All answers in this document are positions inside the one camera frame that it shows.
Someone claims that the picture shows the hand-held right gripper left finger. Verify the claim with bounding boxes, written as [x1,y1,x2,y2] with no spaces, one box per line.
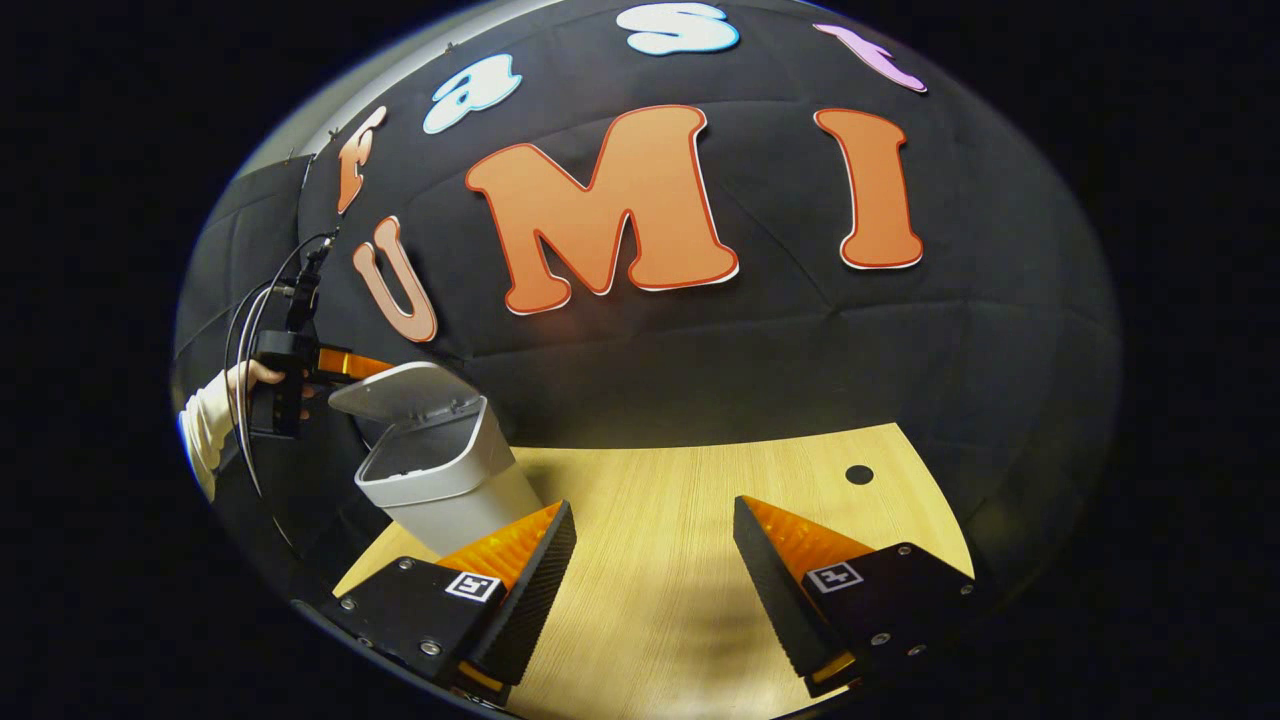
[318,500,579,707]

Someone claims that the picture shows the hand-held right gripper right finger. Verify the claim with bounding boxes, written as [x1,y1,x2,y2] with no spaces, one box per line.
[733,495,1021,699]

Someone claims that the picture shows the white desktop garbage bin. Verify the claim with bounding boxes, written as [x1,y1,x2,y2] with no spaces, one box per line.
[328,361,547,559]

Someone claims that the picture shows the wooden desktop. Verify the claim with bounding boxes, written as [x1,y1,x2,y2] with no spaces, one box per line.
[333,422,977,720]

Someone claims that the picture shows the black cable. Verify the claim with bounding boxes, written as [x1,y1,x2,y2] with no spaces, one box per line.
[224,231,337,501]

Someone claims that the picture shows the black backdrop cloth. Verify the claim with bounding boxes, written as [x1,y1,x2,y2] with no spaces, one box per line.
[172,0,1121,601]

